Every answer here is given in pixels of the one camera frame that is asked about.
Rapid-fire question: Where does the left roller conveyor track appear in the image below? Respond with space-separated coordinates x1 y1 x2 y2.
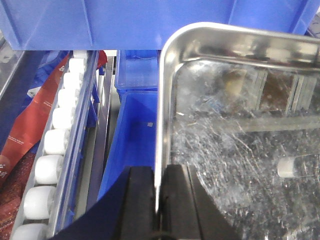
10 51 99 240

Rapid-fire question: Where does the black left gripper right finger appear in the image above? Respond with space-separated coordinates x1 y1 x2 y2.
160 164 240 240

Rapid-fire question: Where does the silver metal tray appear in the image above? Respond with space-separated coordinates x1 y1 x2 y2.
154 22 320 240

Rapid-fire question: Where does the red snack package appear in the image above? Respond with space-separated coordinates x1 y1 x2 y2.
0 50 107 240

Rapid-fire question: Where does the blue bin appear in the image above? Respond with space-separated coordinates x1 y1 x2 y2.
114 50 159 96
97 90 158 199

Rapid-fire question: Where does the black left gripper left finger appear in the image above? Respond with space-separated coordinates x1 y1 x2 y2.
53 166 155 240

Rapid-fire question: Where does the blue lower centre bin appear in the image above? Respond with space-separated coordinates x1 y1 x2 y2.
97 90 158 199

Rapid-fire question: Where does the large blue upper crate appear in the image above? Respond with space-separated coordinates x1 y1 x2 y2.
0 0 320 51

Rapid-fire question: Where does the blue rear centre bin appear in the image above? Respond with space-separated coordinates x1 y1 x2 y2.
114 50 159 96

